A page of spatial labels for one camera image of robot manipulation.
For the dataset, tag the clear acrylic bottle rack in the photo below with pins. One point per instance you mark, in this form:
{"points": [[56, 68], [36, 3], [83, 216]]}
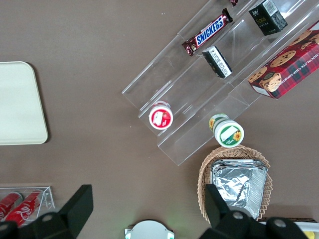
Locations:
{"points": [[48, 199]]}

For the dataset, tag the clear acrylic stepped shelf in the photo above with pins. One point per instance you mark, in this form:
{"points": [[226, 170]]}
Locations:
{"points": [[189, 99]]}

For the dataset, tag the Snickers chocolate bar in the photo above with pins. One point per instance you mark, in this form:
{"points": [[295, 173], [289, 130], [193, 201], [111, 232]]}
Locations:
{"points": [[209, 32], [234, 2]]}

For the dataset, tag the yellow snack packet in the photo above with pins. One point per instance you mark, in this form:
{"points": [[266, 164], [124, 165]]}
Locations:
{"points": [[311, 235]]}

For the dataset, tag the light wicker basket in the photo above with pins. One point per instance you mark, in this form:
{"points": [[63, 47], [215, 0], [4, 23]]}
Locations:
{"points": [[203, 179]]}

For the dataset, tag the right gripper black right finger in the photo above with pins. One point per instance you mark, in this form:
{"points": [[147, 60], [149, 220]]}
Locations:
{"points": [[219, 214]]}

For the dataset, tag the white rectangular snack bin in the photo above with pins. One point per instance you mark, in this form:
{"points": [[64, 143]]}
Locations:
{"points": [[307, 226]]}

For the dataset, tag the red tartan cookie box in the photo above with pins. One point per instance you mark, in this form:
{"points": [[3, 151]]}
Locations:
{"points": [[286, 72]]}

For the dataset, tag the red cola bottle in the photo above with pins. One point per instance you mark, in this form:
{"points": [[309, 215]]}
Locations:
{"points": [[8, 203], [23, 209]]}

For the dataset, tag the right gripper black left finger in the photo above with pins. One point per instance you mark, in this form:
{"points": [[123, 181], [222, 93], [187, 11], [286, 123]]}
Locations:
{"points": [[72, 211]]}

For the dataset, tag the red lid yoghurt cup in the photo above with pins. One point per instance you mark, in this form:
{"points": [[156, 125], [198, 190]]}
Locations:
{"points": [[161, 118]]}

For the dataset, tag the small black carton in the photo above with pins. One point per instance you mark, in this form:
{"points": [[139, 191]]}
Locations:
{"points": [[218, 62], [268, 18]]}

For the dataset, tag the green lid yoghurt cup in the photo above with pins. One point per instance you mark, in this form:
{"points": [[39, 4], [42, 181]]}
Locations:
{"points": [[228, 133]]}

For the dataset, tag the cream plastic serving tray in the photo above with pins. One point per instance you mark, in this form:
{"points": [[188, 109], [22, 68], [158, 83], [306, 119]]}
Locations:
{"points": [[20, 104]]}

